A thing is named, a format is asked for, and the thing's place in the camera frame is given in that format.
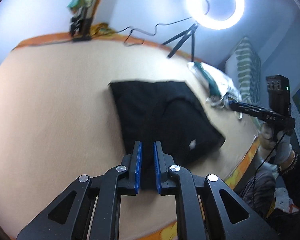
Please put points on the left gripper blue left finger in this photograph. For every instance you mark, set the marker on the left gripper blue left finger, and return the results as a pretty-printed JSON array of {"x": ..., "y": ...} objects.
[{"x": 135, "y": 167}]

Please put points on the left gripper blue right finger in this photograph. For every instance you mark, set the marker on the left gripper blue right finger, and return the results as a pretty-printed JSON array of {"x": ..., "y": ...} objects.
[{"x": 161, "y": 173}]

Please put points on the black pants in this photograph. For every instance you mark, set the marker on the black pants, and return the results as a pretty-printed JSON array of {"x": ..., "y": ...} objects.
[{"x": 168, "y": 112}]

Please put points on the black forearm sleeve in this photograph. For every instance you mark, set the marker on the black forearm sleeve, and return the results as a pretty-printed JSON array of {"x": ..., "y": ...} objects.
[{"x": 287, "y": 225}]

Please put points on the right hand white glove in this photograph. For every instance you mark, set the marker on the right hand white glove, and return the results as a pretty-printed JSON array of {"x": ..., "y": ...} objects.
[{"x": 276, "y": 148}]

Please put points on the orange floral bedsheet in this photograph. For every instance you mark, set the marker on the orange floral bedsheet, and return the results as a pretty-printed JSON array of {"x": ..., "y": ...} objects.
[{"x": 75, "y": 77}]

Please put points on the white tote bag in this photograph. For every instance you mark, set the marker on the white tote bag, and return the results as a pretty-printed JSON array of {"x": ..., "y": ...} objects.
[{"x": 225, "y": 85}]

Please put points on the green striped white pillow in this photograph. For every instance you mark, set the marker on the green striped white pillow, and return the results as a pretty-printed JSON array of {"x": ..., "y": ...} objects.
[{"x": 244, "y": 68}]

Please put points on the striped grey trousers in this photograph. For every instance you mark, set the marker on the striped grey trousers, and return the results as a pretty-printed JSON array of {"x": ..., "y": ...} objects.
[{"x": 257, "y": 190}]

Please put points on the dark green folded garment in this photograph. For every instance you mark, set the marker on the dark green folded garment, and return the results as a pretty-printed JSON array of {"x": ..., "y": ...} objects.
[{"x": 213, "y": 88}]

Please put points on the beige blanket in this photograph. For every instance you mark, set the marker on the beige blanket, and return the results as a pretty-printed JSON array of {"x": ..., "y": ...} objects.
[{"x": 29, "y": 175}]

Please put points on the black mini tripod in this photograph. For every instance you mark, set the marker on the black mini tripod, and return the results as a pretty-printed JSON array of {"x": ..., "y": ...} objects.
[{"x": 183, "y": 36}]

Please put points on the folded silver tripod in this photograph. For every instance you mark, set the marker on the folded silver tripod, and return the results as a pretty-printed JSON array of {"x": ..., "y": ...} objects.
[{"x": 81, "y": 22}]

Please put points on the black camera box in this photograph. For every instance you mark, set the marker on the black camera box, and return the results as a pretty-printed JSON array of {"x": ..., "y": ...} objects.
[{"x": 279, "y": 94}]

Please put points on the white ring light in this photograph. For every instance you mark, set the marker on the white ring light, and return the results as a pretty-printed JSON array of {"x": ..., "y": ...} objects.
[{"x": 216, "y": 14}]

